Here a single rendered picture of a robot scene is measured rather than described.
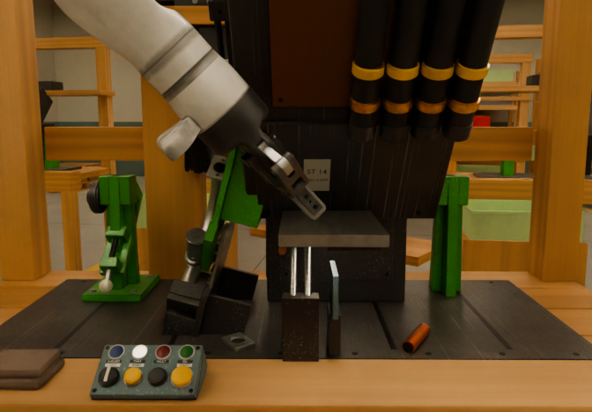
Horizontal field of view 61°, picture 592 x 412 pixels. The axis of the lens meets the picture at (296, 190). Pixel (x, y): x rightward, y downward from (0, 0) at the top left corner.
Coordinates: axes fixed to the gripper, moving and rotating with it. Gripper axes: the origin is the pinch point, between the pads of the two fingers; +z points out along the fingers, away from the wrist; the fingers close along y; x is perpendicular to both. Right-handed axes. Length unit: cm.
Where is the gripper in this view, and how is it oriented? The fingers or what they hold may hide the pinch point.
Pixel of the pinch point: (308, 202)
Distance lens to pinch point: 57.4
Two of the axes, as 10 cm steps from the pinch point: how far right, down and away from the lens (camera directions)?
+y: -3.2, -1.5, 9.4
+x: -7.0, 7.1, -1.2
